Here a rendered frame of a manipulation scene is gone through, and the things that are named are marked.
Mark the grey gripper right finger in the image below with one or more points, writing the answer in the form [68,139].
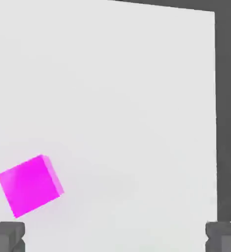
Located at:
[223,236]

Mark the small magenta cube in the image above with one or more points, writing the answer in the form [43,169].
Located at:
[29,186]

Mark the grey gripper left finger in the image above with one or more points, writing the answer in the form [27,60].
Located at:
[6,236]

